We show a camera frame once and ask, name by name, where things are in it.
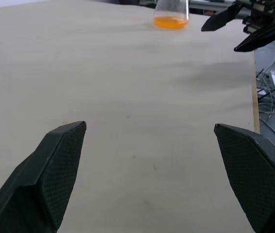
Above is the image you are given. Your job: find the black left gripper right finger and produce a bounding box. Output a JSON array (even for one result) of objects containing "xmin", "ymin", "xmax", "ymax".
[{"xmin": 213, "ymin": 123, "xmax": 275, "ymax": 233}]

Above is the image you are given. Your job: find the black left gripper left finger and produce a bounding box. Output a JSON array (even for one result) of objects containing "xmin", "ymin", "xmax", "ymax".
[{"xmin": 0, "ymin": 120, "xmax": 87, "ymax": 233}]

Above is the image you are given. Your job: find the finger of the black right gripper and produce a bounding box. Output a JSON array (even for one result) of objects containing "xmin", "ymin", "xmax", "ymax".
[
  {"xmin": 233, "ymin": 22, "xmax": 275, "ymax": 52},
  {"xmin": 201, "ymin": 4, "xmax": 243, "ymax": 33}
]

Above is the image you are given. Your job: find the large clear conical flask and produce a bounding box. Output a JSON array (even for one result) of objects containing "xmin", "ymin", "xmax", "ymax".
[{"xmin": 153, "ymin": 0, "xmax": 190, "ymax": 31}]

